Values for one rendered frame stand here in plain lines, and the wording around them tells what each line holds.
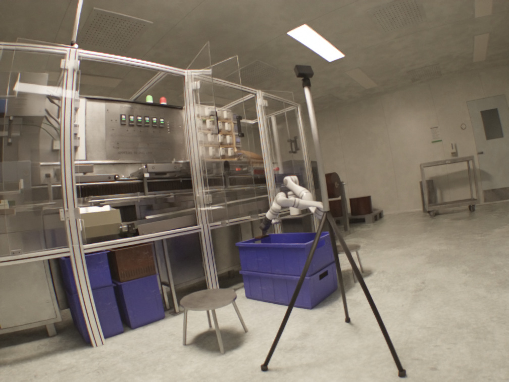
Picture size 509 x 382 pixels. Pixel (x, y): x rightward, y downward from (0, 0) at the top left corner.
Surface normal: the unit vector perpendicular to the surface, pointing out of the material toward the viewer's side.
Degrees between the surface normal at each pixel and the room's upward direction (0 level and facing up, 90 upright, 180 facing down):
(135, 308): 90
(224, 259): 90
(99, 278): 90
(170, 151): 90
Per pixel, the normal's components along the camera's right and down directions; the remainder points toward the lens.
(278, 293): -0.67, 0.07
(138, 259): 0.74, -0.11
